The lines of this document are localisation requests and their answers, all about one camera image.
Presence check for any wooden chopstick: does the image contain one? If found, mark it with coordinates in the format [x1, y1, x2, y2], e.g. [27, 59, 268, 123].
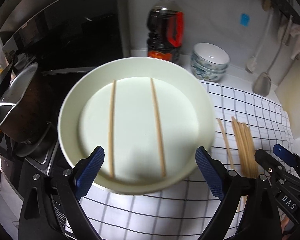
[217, 118, 235, 170]
[235, 120, 250, 177]
[150, 78, 166, 177]
[231, 116, 248, 177]
[243, 123, 258, 178]
[108, 80, 116, 178]
[239, 122, 256, 178]

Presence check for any white black checkered cloth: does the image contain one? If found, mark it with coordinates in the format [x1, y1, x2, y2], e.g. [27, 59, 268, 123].
[59, 80, 294, 240]

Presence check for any cream cutting board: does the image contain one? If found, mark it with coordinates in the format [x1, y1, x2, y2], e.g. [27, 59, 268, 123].
[275, 59, 300, 139]

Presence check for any metal spatula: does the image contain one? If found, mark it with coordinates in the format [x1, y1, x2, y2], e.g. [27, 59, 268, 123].
[252, 15, 293, 96]

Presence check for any steel saucepan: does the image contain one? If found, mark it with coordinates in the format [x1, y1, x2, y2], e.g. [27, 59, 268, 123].
[0, 63, 51, 143]

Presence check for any large white round bowl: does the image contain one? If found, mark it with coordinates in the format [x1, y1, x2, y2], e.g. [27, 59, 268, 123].
[58, 57, 216, 194]

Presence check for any bottom floral ceramic bowl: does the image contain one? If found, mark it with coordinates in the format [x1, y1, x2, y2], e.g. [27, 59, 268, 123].
[191, 68, 226, 82]

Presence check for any floral ceramic bowl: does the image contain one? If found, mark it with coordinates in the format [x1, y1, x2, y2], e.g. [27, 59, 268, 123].
[191, 68, 226, 82]
[192, 43, 230, 69]
[191, 59, 229, 75]

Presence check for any middle floral ceramic bowl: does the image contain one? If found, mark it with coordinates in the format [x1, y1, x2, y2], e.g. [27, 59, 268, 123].
[191, 59, 229, 75]

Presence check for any top floral ceramic bowl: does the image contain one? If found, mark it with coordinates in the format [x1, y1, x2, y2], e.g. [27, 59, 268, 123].
[192, 43, 230, 69]

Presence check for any hanging white rag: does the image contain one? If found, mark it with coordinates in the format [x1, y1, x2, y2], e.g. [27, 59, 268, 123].
[277, 23, 300, 60]

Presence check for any black frying pan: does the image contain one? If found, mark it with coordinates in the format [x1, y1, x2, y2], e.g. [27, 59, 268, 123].
[0, 63, 14, 98]

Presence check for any dark soy sauce bottle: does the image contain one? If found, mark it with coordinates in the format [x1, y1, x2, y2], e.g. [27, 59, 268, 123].
[147, 0, 184, 63]

